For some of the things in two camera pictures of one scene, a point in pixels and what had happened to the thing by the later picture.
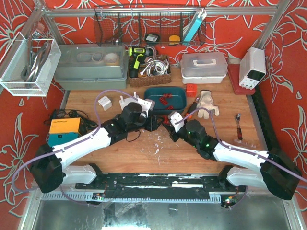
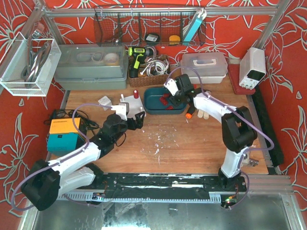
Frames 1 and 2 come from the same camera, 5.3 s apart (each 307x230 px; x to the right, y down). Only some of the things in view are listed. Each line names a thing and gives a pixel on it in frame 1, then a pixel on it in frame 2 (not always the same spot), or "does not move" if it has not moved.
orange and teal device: x=63 y=130 does not move
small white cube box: x=105 y=102 does not move
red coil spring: x=166 y=120 to x=135 y=94
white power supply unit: x=252 y=67 does not move
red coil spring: x=169 y=108 does not move
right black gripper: x=173 y=133 to x=175 y=98
